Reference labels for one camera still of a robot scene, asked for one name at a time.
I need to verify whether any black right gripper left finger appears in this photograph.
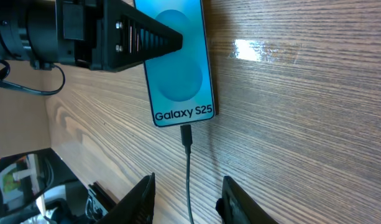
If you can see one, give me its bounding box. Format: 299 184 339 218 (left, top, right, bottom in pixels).
96 173 155 224

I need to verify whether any Galaxy S25 smartphone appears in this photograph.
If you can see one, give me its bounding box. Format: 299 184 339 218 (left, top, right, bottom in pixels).
134 0 216 128

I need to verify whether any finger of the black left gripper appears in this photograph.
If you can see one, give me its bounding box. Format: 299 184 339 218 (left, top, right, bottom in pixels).
101 0 183 72

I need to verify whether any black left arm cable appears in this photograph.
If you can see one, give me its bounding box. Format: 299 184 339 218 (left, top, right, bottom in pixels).
0 59 67 96

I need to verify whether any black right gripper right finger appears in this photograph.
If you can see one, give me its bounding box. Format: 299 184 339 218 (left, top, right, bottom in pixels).
216 175 278 224

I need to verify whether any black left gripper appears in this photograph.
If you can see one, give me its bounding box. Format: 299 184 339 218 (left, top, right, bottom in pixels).
0 0 103 70

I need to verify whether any black USB charging cable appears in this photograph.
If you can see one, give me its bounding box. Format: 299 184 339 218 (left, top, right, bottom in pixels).
180 124 196 224

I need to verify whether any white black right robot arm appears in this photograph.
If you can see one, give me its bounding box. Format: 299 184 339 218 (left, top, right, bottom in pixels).
0 149 275 223

